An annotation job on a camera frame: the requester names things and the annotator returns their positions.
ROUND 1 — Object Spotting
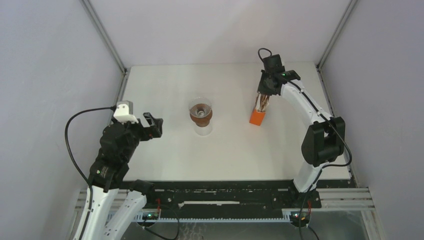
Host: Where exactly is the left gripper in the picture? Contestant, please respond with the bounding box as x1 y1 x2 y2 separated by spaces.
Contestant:
120 112 163 161

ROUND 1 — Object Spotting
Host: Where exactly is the glass carafe with wooden collar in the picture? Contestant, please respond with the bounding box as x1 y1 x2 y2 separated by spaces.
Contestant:
190 112 213 136

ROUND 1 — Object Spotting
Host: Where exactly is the aluminium frame post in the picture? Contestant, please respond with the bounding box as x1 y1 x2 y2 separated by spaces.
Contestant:
80 0 128 105
316 0 359 180

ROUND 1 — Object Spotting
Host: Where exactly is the right aluminium frame post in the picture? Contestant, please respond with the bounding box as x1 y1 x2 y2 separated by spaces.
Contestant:
316 0 359 180

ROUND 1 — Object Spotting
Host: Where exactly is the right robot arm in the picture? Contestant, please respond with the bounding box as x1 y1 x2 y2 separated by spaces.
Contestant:
257 54 346 208

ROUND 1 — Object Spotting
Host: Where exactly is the left aluminium frame post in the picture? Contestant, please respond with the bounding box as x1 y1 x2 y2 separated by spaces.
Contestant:
80 0 128 105

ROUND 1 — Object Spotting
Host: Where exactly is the white paper coffee filter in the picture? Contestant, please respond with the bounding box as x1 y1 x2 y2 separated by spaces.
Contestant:
254 92 270 113

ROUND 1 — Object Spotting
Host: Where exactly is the left camera black cable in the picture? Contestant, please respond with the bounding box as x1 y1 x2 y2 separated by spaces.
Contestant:
64 105 117 240

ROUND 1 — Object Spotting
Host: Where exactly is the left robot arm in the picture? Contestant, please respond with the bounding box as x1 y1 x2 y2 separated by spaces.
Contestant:
73 112 164 240

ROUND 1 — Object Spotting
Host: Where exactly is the orange coffee filter box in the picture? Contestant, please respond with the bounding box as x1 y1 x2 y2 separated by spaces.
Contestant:
249 92 270 126

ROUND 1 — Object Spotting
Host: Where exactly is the camera black cable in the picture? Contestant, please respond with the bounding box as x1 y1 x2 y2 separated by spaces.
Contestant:
64 105 117 240
257 47 353 240

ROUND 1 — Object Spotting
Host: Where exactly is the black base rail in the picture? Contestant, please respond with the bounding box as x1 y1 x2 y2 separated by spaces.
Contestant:
147 180 322 220

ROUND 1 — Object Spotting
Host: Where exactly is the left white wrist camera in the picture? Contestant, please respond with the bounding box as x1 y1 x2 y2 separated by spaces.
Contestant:
113 100 137 124

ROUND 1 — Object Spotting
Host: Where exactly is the clear glass ribbed dripper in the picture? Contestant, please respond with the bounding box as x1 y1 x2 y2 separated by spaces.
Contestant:
188 97 212 118

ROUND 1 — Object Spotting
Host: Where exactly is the right camera black cable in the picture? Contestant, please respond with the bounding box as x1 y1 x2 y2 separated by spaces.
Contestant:
257 47 353 240

